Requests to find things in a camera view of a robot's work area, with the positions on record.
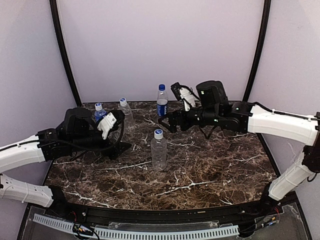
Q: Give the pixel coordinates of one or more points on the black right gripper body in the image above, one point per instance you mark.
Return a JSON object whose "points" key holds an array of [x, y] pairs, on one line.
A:
{"points": [[178, 121]]}

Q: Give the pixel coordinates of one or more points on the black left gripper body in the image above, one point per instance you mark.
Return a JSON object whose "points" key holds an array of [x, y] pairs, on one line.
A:
{"points": [[113, 144]]}

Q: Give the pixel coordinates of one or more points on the clear plastic bottle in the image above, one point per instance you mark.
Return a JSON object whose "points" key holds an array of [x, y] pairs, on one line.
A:
{"points": [[159, 153]]}

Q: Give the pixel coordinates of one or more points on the blue label water bottle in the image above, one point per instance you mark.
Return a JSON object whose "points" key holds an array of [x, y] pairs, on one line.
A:
{"points": [[98, 115]]}

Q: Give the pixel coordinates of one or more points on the white blue bottle cap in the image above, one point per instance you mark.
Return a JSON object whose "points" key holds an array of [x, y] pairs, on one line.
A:
{"points": [[158, 134]]}

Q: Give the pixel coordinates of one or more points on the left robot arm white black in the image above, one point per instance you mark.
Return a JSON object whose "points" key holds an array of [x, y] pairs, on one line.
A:
{"points": [[77, 132]]}

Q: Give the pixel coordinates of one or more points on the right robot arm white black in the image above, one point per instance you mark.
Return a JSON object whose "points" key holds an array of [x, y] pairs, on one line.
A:
{"points": [[210, 106]]}

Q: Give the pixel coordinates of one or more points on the pepsi label bottle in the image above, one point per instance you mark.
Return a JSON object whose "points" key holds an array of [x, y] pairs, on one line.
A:
{"points": [[162, 103]]}

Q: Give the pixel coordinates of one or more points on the clear bottle at back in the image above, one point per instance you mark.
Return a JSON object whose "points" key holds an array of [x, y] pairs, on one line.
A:
{"points": [[129, 122]]}

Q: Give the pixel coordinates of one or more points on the solid blue bottle cap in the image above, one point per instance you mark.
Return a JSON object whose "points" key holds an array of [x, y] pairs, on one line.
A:
{"points": [[161, 87]]}

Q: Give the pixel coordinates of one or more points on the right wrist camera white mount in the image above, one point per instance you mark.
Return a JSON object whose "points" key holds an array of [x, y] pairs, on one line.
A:
{"points": [[185, 94]]}

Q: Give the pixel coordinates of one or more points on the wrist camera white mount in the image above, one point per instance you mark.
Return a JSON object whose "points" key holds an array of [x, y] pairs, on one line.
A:
{"points": [[185, 94], [111, 122]]}

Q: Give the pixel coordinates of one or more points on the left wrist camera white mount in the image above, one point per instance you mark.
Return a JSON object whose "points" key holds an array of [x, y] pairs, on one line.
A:
{"points": [[111, 122]]}

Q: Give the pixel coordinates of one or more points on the white slotted cable duct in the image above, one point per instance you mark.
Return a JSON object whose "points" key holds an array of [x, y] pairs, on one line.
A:
{"points": [[130, 231]]}

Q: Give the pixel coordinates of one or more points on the black front table rail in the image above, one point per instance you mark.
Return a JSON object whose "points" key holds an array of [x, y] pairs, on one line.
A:
{"points": [[242, 214]]}

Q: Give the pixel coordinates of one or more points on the right black frame post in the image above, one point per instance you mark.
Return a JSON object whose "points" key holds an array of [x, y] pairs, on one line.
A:
{"points": [[258, 50]]}

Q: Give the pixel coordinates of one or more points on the black frame post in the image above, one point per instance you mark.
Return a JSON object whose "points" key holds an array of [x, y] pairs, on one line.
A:
{"points": [[258, 50], [63, 51]]}

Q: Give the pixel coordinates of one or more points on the left black frame post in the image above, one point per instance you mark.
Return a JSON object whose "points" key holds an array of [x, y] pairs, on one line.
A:
{"points": [[63, 51]]}

